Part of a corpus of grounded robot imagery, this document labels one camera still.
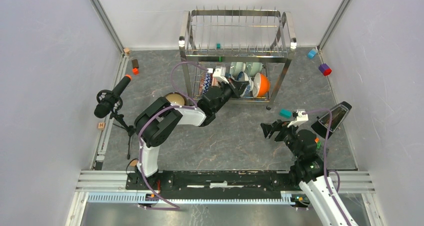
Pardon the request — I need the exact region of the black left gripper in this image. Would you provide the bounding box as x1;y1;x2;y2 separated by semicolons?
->
212;76;249;113

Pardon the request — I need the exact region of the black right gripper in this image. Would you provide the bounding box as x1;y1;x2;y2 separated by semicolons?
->
259;119;301;159

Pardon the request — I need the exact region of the blue white floral bowl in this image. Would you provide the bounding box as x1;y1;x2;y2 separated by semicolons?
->
236;72;254;97

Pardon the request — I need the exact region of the stainless steel dish rack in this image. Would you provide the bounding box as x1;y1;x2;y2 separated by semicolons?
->
178;8;297;110

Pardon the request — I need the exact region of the black patterned bowl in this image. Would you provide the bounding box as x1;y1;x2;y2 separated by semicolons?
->
165;92;187;106

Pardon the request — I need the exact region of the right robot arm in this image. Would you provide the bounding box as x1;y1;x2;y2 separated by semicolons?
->
260;120;358;225

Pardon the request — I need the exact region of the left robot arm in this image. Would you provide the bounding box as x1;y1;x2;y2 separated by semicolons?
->
134;78;250;190

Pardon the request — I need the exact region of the teal block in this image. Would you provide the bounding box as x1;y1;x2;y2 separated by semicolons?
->
279;109;293;118

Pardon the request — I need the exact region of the blue white zigzag bowl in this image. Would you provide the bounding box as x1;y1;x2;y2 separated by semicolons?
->
198;72;213;95

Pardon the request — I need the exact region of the pale green bowl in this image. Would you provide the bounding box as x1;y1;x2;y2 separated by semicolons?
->
245;62;263;77

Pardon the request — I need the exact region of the orange bowl white inside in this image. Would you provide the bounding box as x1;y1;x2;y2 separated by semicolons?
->
252;73;271;98

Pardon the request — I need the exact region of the black metronome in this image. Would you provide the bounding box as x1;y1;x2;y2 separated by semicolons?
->
311;101;352;138

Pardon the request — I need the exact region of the red purple block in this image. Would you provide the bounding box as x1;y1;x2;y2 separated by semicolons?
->
318;63;332;76

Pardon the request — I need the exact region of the light blue block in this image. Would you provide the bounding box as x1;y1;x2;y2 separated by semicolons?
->
307;48;318;59

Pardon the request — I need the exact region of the brown block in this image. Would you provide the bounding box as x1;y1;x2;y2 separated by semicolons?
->
131;59;139;69

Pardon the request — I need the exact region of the black mini tripod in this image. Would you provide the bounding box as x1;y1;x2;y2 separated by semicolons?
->
110;110;137;160

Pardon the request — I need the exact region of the black microphone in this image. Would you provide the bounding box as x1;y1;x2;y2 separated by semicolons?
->
94;75;132;118

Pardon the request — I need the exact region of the wooden letter cube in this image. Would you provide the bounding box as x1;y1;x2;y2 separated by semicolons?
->
97;122;106;130

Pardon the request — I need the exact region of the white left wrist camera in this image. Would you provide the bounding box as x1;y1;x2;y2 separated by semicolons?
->
207;66;229;83

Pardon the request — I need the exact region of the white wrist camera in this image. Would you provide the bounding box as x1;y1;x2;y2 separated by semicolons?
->
287;109;309;127
207;66;229;83

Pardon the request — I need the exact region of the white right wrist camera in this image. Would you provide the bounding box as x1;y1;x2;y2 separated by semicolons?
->
287;109;309;127

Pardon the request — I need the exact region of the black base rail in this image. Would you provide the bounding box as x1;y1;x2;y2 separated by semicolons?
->
126;170;301;200

